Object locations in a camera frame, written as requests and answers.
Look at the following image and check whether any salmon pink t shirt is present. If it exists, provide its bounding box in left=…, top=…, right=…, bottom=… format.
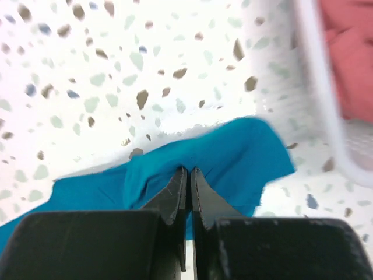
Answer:
left=319, top=0, right=372, bottom=123

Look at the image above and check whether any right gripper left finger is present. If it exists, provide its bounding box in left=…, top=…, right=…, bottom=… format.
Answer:
left=1, top=167, right=188, bottom=279

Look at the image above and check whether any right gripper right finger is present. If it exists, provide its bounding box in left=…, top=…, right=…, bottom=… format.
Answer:
left=191, top=169, right=372, bottom=280

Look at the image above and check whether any white plastic basket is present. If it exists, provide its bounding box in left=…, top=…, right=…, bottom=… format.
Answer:
left=241, top=1, right=372, bottom=187

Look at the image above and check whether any blue t shirt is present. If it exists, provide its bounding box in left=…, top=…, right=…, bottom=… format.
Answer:
left=0, top=116, right=297, bottom=257

